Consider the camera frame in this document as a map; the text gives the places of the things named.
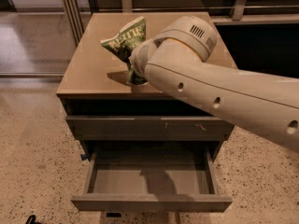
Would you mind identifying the green jalapeno chip bag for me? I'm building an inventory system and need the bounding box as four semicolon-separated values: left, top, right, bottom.
101;16;147;85

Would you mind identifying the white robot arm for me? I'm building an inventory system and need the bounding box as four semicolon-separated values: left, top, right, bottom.
130;16;299;151

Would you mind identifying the grey drawer cabinet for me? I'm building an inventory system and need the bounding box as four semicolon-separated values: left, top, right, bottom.
55;11;251;224

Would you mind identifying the open grey middle drawer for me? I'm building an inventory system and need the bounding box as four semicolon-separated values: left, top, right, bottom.
72;148;232;213

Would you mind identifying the blue cabinet side knob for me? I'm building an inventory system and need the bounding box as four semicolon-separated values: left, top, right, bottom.
80;154;88;161

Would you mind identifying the black object on floor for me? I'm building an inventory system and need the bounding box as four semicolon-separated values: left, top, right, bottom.
25;215;41;224

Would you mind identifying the metal shelving frame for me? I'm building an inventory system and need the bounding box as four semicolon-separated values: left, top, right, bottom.
62;0;299;43

